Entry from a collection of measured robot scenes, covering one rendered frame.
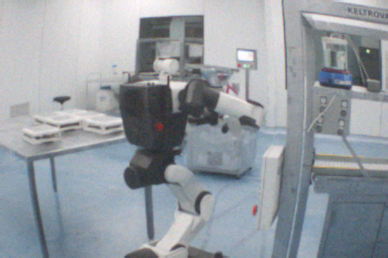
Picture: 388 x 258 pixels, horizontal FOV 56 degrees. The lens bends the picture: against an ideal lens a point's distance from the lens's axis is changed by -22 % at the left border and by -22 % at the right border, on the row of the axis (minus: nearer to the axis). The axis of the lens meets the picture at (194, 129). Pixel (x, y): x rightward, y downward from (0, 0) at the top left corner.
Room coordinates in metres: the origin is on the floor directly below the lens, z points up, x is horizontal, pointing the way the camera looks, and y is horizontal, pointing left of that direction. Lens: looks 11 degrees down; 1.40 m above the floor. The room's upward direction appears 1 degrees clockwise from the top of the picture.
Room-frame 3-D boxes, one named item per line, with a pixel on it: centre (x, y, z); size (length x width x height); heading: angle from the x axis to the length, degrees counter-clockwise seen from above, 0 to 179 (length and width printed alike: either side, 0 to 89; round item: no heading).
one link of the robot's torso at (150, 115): (2.14, 0.18, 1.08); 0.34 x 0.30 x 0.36; 50
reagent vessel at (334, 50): (2.11, -0.73, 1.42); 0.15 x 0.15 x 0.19
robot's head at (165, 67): (2.18, 0.14, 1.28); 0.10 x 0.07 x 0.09; 50
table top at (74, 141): (3.05, 1.18, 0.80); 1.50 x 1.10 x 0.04; 50
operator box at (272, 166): (1.40, -0.26, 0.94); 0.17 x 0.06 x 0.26; 161
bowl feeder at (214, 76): (5.02, -0.30, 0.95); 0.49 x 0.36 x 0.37; 66
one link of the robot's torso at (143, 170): (2.12, 0.20, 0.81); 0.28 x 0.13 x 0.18; 140
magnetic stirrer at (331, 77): (2.10, -0.73, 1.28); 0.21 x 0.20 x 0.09; 161
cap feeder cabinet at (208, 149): (4.95, -0.32, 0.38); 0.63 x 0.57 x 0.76; 66
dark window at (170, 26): (8.08, 0.45, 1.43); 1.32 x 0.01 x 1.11; 66
